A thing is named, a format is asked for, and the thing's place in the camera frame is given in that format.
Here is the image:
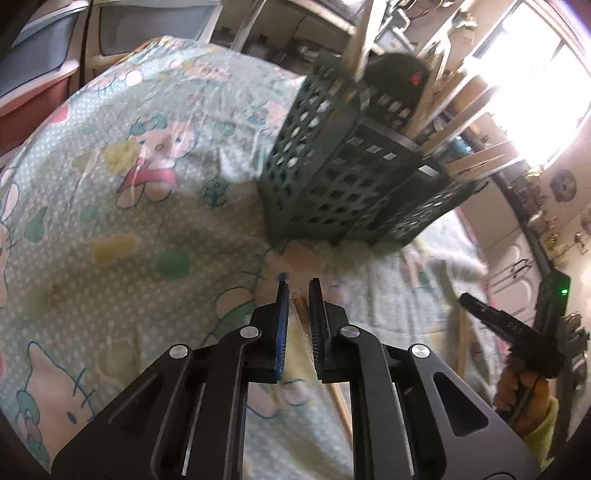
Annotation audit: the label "cartoon printed tablecloth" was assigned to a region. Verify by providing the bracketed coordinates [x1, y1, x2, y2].
[0, 37, 513, 476]

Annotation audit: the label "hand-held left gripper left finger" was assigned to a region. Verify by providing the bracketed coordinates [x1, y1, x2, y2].
[51, 281, 291, 480]

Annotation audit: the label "person's right hand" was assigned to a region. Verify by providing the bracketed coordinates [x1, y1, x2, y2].
[495, 364, 555, 430]

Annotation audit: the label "drawer tower with blue drawers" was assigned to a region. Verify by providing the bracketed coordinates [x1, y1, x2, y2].
[88, 0, 222, 70]

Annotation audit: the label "green plastic utensil holder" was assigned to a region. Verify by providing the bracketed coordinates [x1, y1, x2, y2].
[259, 51, 490, 250]

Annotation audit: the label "drawer tower with pink drawer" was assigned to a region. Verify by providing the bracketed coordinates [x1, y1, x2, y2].
[0, 0, 88, 153]

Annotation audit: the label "dark kitchen countertop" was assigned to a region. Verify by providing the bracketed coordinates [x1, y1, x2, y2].
[494, 175, 555, 273]

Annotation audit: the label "kitchen window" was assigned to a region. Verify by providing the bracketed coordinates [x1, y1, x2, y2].
[466, 0, 591, 167]

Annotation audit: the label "white base cabinets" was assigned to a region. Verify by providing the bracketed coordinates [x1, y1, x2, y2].
[466, 217, 555, 324]

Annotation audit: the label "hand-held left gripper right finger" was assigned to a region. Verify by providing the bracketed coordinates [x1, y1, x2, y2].
[308, 278, 542, 480]

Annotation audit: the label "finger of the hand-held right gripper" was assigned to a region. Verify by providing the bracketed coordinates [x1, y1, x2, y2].
[480, 315, 539, 358]
[459, 294, 543, 344]

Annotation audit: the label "decorative wall plate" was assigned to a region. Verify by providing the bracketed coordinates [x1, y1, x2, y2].
[551, 170, 578, 201]

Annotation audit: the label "steel shelf table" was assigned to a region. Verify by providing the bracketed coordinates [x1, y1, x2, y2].
[222, 0, 361, 61]

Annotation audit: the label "person's right forearm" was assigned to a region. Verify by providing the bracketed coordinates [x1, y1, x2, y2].
[519, 397, 561, 469]

